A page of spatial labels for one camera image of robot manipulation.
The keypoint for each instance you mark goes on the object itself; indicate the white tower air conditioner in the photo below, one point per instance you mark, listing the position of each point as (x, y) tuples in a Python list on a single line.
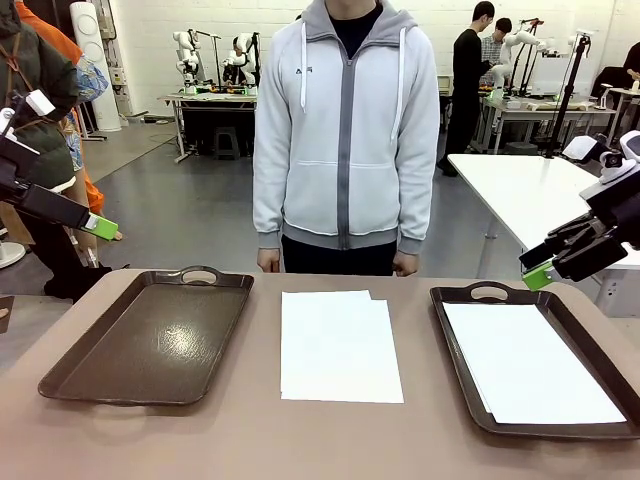
[(97, 75)]

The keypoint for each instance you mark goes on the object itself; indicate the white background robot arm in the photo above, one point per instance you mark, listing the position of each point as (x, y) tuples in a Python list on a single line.
[(515, 45)]

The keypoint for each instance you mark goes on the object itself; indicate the brown plastic serving tray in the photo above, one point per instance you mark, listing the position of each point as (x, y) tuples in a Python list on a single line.
[(150, 340), (450, 390)]

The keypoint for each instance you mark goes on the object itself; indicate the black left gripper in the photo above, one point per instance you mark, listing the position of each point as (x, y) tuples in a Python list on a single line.
[(17, 170)]

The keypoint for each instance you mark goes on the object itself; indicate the bystander in dark olive jacket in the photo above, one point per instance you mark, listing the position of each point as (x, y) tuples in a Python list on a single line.
[(35, 65)]

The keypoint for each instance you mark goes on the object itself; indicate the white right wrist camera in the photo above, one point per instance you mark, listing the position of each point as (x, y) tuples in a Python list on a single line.
[(582, 149)]

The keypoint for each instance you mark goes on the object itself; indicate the grey metal workbench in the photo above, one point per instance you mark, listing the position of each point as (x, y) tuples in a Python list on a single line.
[(210, 97)]

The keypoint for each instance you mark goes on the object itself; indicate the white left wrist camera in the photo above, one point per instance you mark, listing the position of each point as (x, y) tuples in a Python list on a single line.
[(40, 102)]

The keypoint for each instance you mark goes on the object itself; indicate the person's left hand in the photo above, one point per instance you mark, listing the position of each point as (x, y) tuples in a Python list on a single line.
[(405, 265)]

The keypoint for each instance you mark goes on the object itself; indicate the person in plaid shirt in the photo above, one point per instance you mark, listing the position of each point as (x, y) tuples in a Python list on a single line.
[(500, 45)]

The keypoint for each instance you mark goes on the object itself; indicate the grey white zip hoodie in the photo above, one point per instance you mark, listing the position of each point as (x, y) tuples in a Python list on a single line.
[(320, 150)]

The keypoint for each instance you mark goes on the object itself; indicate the white black background robot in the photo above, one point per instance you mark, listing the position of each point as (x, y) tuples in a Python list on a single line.
[(242, 55)]

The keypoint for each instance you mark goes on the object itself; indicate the person's right forearm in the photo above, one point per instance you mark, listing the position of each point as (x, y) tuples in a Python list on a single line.
[(270, 210)]

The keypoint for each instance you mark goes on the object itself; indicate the person in black long sleeves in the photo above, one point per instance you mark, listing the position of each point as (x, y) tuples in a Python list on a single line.
[(465, 85)]

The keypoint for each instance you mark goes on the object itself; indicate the black camera tripod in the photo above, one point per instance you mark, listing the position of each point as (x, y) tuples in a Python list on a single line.
[(567, 100)]

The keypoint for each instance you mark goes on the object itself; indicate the white side table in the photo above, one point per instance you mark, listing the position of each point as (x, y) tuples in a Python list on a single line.
[(500, 180)]

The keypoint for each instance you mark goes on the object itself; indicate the person's left forearm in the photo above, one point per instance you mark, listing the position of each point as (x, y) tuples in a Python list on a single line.
[(417, 210)]

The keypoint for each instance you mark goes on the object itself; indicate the brown wooden board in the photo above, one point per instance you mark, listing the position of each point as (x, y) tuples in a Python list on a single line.
[(5, 305)]

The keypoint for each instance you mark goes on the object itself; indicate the long white workbench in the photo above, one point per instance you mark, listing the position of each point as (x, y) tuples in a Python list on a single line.
[(550, 109)]

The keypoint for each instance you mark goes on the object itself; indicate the black trousers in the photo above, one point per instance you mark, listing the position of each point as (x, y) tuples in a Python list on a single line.
[(340, 262)]

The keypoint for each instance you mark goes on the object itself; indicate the blue patterned cloth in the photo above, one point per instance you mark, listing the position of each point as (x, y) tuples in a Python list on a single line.
[(90, 80)]

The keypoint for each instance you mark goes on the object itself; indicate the white fan base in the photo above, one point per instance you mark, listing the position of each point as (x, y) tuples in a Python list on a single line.
[(10, 255)]

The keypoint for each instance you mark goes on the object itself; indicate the dark plastic stool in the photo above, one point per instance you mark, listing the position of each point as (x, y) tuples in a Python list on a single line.
[(226, 142)]

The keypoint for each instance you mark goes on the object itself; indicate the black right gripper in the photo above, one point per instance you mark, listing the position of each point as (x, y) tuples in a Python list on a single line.
[(622, 205)]

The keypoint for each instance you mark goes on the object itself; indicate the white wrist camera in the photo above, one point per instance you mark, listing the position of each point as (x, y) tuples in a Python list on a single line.
[(40, 102), (582, 149)]

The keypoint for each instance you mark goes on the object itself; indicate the person's right hand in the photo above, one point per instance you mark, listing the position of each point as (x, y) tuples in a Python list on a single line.
[(268, 260)]

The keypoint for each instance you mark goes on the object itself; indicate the black office chair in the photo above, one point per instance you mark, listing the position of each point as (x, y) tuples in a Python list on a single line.
[(614, 80)]

